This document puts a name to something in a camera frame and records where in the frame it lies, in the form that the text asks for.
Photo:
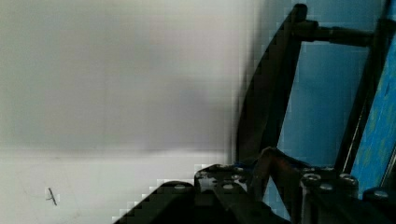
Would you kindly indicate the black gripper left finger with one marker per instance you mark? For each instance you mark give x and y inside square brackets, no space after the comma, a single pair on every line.
[286,172]

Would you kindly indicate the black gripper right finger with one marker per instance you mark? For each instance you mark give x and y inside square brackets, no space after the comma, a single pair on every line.
[384,200]

